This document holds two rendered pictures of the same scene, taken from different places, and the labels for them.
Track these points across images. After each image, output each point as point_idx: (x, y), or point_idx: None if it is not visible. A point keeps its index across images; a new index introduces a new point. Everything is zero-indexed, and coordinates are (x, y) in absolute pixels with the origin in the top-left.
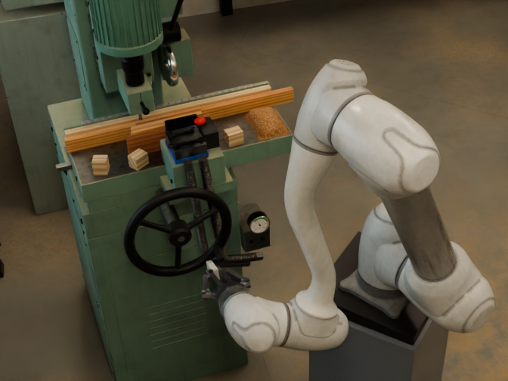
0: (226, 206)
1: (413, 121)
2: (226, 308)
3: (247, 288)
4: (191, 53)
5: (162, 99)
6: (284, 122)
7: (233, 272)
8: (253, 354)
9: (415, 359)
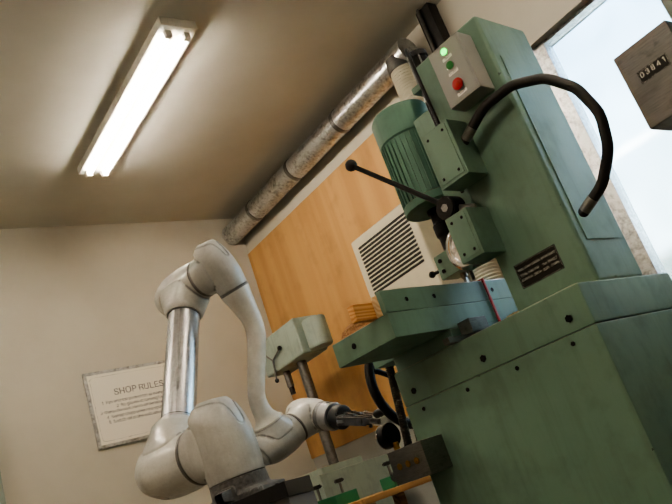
0: (364, 369)
1: (166, 277)
2: None
3: (324, 408)
4: (452, 238)
5: (509, 289)
6: (348, 336)
7: (356, 417)
8: None
9: None
